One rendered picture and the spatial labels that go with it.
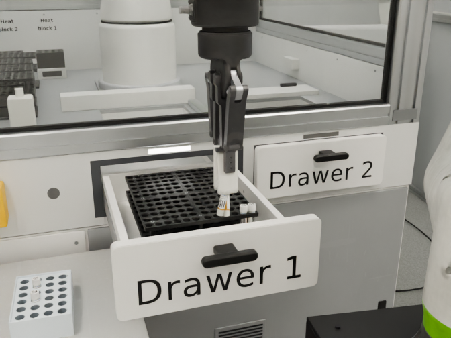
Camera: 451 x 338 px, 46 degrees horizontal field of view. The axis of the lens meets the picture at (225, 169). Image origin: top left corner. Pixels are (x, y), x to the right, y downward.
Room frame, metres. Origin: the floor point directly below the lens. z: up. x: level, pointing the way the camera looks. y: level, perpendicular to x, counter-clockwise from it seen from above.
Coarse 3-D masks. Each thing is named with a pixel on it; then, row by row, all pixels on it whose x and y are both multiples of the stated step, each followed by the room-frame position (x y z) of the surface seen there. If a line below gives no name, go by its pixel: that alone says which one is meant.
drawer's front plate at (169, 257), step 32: (256, 224) 0.65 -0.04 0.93; (288, 224) 0.66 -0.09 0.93; (320, 224) 0.67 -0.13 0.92; (128, 256) 0.59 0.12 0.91; (160, 256) 0.61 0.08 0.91; (192, 256) 0.62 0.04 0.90; (288, 256) 0.66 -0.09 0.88; (128, 288) 0.59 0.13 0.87; (192, 288) 0.62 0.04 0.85; (256, 288) 0.65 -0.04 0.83; (288, 288) 0.66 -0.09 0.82
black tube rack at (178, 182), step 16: (128, 176) 0.91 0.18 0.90; (144, 176) 0.92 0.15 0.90; (160, 176) 0.91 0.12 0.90; (176, 176) 0.91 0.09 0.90; (192, 176) 0.91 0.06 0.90; (208, 176) 0.91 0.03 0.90; (128, 192) 0.91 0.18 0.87; (144, 192) 0.83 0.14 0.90; (160, 192) 0.83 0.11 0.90; (176, 192) 0.83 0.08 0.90; (192, 192) 0.83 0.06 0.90; (208, 192) 0.84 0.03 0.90; (240, 192) 0.83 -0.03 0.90; (144, 208) 0.77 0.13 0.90; (160, 208) 0.77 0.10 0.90; (176, 208) 0.77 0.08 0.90; (192, 208) 0.77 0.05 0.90; (208, 208) 0.77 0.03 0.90; (208, 224) 0.77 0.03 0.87; (224, 224) 0.77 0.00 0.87
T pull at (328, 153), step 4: (320, 152) 1.02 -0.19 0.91; (324, 152) 1.01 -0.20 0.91; (328, 152) 1.01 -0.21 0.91; (332, 152) 1.01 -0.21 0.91; (340, 152) 1.01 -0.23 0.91; (344, 152) 1.01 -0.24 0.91; (316, 156) 0.99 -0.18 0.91; (320, 156) 0.99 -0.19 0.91; (324, 156) 0.99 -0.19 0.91; (328, 156) 0.99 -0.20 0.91; (332, 156) 1.00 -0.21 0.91; (336, 156) 1.00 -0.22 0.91; (340, 156) 1.00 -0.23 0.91; (344, 156) 1.00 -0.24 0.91; (348, 156) 1.01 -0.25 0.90; (316, 160) 0.99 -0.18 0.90; (320, 160) 0.99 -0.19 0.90; (324, 160) 0.99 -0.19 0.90; (328, 160) 0.99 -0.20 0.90; (332, 160) 1.00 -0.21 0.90
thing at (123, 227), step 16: (112, 176) 0.94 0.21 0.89; (240, 176) 0.92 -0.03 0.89; (112, 192) 0.85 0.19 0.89; (256, 192) 0.85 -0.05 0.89; (112, 208) 0.78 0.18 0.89; (128, 208) 0.91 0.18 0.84; (256, 208) 0.83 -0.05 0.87; (272, 208) 0.78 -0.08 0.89; (112, 224) 0.76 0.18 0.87; (128, 224) 0.84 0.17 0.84
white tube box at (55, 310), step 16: (48, 272) 0.74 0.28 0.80; (64, 272) 0.75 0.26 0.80; (16, 288) 0.70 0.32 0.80; (32, 288) 0.70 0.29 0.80; (48, 288) 0.70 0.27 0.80; (64, 288) 0.71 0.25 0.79; (16, 304) 0.66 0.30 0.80; (32, 304) 0.66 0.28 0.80; (48, 304) 0.67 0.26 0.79; (64, 304) 0.67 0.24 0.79; (16, 320) 0.62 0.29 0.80; (32, 320) 0.62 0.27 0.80; (48, 320) 0.63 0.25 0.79; (64, 320) 0.63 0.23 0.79; (16, 336) 0.62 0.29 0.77; (32, 336) 0.62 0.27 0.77; (48, 336) 0.63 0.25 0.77; (64, 336) 0.63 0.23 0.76
